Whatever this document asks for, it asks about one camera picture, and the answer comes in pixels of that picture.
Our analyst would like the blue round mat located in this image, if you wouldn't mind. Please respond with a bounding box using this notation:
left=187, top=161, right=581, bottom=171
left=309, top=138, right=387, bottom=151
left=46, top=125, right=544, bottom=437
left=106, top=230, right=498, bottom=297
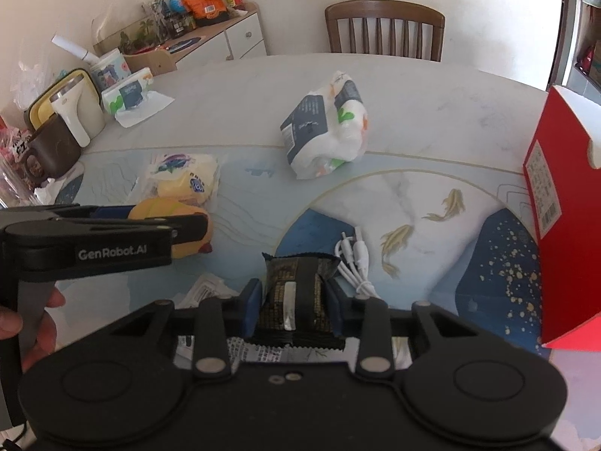
left=166, top=35, right=207, bottom=54

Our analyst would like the white paper roll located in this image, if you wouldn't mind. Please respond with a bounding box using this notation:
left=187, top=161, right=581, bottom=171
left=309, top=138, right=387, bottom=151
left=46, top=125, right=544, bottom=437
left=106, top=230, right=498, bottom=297
left=51, top=34, right=97, bottom=63

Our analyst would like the yellow bun packet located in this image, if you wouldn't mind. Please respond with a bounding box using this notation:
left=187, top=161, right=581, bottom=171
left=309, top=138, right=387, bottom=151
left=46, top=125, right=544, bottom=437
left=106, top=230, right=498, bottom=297
left=128, top=197, right=214, bottom=257

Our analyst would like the white cable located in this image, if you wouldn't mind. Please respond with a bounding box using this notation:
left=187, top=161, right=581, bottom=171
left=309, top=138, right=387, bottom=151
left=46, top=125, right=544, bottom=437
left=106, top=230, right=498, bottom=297
left=334, top=228, right=384, bottom=300

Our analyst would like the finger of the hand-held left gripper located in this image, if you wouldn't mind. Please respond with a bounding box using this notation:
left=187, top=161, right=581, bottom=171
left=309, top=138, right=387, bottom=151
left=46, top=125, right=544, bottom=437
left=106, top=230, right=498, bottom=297
left=56, top=213, right=210, bottom=259
left=0, top=203, right=138, bottom=227

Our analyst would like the yellow lidded box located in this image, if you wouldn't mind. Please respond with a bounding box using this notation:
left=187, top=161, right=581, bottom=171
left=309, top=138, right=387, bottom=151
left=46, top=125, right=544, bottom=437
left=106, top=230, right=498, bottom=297
left=23, top=70, right=102, bottom=133

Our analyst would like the white printed cup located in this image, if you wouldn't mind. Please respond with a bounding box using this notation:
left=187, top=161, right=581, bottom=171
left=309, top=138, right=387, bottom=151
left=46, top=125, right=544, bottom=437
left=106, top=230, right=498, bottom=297
left=89, top=51, right=131, bottom=93

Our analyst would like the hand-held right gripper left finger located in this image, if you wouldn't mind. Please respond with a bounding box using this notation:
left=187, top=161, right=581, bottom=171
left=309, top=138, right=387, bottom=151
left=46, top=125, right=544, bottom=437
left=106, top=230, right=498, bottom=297
left=110, top=278, right=262, bottom=380

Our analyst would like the white wooden sideboard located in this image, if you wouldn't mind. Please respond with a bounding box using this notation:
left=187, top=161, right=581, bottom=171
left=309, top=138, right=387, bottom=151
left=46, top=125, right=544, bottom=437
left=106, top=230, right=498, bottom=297
left=94, top=2, right=268, bottom=76

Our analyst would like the white blister packet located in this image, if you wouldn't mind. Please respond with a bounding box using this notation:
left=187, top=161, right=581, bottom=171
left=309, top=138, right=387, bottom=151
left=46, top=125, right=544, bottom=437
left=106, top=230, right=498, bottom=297
left=181, top=272, right=241, bottom=309

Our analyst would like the opened tissue pack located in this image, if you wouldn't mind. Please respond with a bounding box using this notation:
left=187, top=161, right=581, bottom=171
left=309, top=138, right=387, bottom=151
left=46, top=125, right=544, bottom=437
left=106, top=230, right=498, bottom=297
left=101, top=68, right=175, bottom=128

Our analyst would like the grey white tissue pack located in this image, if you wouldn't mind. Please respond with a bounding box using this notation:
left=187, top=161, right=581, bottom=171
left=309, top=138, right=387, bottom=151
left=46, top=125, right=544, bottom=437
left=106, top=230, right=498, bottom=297
left=280, top=70, right=369, bottom=180

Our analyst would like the white printed sachet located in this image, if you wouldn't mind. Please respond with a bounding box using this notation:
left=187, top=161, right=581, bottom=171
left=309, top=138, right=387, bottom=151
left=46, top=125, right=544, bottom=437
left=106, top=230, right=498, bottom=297
left=176, top=333, right=414, bottom=373

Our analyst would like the white blue patterned desktop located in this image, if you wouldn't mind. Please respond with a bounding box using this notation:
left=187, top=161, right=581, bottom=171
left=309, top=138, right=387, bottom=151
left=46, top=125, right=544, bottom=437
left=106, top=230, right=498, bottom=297
left=33, top=51, right=601, bottom=437

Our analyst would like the brown mug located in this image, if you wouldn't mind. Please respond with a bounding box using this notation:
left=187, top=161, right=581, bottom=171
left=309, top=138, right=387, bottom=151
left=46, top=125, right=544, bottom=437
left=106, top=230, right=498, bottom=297
left=23, top=115, right=82, bottom=189

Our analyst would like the wooden chair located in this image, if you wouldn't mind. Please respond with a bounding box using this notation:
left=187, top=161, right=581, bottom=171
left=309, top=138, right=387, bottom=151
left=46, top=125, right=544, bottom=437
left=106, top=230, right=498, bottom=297
left=325, top=0, right=446, bottom=63

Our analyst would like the glass fish tank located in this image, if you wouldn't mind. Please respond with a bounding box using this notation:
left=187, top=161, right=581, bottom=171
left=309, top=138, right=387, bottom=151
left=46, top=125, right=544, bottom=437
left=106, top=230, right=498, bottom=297
left=91, top=4, right=163, bottom=55

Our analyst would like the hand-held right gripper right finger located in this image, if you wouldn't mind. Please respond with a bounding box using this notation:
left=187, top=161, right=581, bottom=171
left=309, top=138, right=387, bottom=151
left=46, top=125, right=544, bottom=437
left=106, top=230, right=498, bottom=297
left=326, top=278, right=477, bottom=380

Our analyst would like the red cardboard box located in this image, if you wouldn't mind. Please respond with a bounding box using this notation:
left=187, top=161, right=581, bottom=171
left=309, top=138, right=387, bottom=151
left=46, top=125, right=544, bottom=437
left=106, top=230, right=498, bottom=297
left=523, top=85, right=601, bottom=353

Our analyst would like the white wooden wall cabinet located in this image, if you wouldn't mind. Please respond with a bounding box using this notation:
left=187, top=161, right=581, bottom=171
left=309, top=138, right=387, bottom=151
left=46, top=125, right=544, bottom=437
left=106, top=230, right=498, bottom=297
left=547, top=0, right=601, bottom=104

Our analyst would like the white thermos mug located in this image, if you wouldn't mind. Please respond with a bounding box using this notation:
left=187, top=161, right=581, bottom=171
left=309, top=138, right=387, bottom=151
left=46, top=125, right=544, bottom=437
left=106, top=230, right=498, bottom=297
left=49, top=80, right=107, bottom=148

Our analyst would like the dark snack packet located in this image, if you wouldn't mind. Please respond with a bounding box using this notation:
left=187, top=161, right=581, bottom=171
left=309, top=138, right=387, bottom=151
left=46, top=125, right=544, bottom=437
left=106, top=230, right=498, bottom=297
left=251, top=253, right=347, bottom=351

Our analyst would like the person's left hand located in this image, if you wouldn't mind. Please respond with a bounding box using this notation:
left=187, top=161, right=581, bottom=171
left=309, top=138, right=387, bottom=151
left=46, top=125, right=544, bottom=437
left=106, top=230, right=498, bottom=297
left=0, top=289, right=66, bottom=373

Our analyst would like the white blue bread packet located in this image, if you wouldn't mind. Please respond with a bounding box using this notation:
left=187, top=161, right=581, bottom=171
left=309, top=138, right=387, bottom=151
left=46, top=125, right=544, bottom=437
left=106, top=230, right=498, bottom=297
left=145, top=153, right=220, bottom=207

